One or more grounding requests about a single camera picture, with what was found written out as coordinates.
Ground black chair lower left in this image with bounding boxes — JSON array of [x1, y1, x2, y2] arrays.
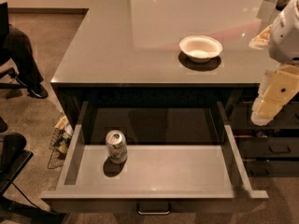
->
[[0, 120, 64, 224]]

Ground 7up soda can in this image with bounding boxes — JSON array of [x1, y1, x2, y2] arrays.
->
[[106, 130, 128, 164]]

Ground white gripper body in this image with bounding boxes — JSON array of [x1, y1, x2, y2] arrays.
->
[[259, 64, 299, 110]]

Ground metal drawer handle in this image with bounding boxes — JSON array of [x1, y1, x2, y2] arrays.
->
[[135, 203, 172, 216]]

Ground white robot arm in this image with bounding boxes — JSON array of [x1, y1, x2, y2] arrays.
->
[[249, 0, 299, 126]]

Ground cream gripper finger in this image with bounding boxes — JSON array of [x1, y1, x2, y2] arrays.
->
[[250, 97, 282, 126], [249, 25, 271, 50]]

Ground open grey top drawer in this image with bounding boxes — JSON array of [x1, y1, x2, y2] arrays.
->
[[41, 104, 268, 213]]

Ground grey counter cabinet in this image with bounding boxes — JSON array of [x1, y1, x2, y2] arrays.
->
[[50, 0, 299, 179]]

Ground white paper bowl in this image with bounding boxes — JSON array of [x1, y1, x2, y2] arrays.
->
[[179, 35, 222, 63]]

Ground wire basket with trash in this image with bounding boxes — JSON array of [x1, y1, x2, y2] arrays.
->
[[48, 115, 74, 169]]

